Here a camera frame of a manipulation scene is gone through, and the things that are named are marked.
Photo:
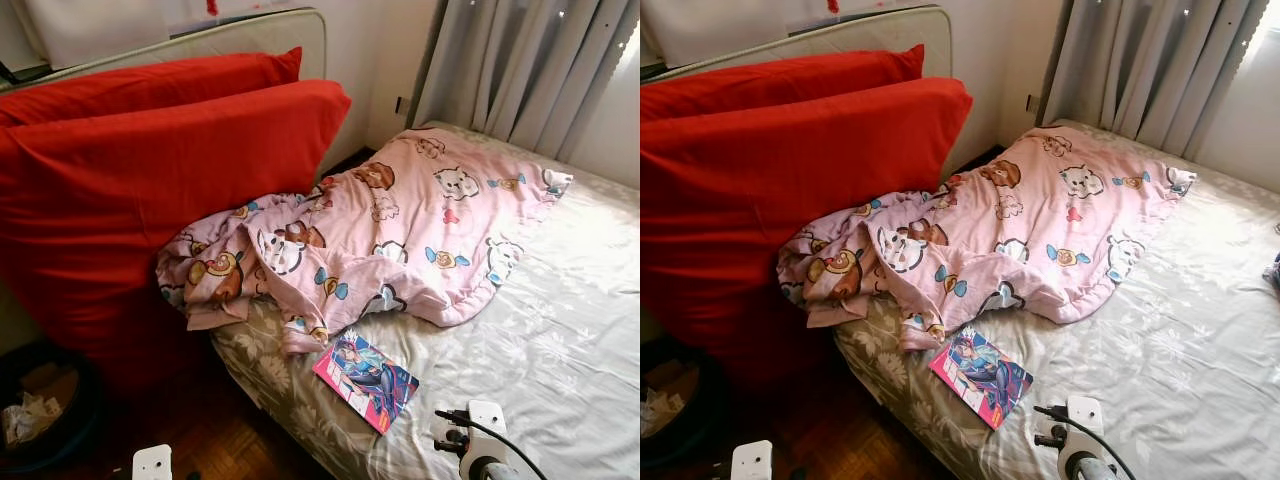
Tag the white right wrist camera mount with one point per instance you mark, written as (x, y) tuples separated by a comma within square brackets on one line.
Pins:
[(487, 415), (1085, 410)]

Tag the pink and blue comic book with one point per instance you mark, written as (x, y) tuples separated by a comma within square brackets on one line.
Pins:
[(980, 377), (365, 380)]

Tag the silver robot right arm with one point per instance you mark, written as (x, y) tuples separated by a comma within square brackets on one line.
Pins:
[(497, 472), (1095, 472)]

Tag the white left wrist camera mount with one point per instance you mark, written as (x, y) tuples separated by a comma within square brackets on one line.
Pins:
[(152, 463), (751, 460)]

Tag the bed with beige floral sheet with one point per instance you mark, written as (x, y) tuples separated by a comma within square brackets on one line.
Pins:
[(560, 330), (1180, 340)]

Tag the crumpled white paper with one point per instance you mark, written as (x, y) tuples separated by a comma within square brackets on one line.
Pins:
[(652, 410), (22, 418)]

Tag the pink cartoon print blanket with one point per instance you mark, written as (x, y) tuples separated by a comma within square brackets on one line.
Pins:
[(1030, 215), (400, 220)]

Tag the grey curtain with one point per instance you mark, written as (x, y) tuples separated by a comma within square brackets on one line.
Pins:
[(1130, 60), (500, 60)]

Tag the flat red pillow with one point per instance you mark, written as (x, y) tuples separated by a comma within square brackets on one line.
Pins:
[(780, 82), (150, 85)]

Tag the large red pillow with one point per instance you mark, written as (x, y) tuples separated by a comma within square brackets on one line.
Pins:
[(780, 200), (150, 200)]

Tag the grey padded headboard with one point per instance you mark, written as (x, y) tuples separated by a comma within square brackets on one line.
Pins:
[(285, 35), (915, 30)]

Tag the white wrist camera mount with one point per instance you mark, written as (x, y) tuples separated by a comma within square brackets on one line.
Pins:
[(152, 463), (487, 415), (751, 460), (1085, 410)]

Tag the black round waste bin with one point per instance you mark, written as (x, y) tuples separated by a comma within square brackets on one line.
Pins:
[(695, 420), (88, 410)]

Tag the brown cardboard piece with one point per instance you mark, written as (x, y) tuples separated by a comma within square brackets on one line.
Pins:
[(52, 382), (668, 376)]

